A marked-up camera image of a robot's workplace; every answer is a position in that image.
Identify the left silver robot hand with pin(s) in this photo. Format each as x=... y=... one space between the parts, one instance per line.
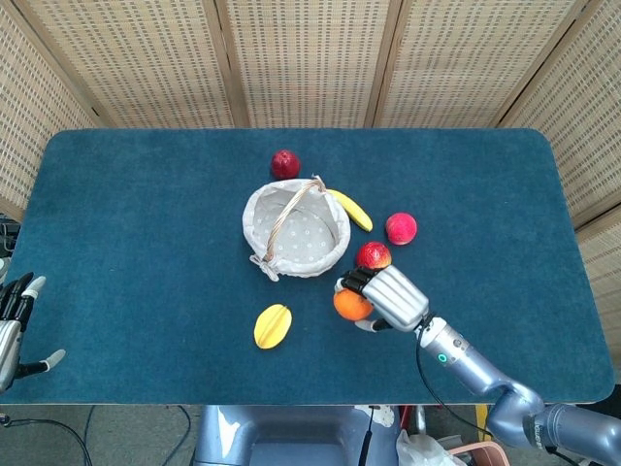
x=10 y=326

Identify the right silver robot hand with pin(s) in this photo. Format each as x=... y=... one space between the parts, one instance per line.
x=395 y=296

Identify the orange fruit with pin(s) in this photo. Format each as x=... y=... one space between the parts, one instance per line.
x=352 y=305

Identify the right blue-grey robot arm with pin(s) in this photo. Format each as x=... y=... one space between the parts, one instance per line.
x=490 y=374

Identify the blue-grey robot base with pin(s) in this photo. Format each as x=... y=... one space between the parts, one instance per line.
x=291 y=437

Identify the pink red peach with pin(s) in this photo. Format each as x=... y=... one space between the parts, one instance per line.
x=401 y=228

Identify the white fabric-lined wicker basket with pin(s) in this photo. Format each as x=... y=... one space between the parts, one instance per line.
x=296 y=228

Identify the yellow star fruit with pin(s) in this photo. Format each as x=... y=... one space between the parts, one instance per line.
x=272 y=326

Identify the dark red pomegranate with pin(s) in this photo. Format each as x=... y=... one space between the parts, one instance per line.
x=285 y=164

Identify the red and yellow apple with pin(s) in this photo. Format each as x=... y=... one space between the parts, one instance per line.
x=373 y=255

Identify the yellow banana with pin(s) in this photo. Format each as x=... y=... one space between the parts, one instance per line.
x=354 y=209

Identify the blue felt table mat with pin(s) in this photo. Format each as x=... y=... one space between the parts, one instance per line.
x=145 y=267

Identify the white plastic bag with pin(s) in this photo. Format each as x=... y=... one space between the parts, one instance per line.
x=422 y=449

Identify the pink plastic bin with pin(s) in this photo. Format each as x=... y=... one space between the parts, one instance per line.
x=478 y=454

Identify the woven bamboo folding screen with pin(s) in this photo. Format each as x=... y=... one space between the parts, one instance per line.
x=310 y=58

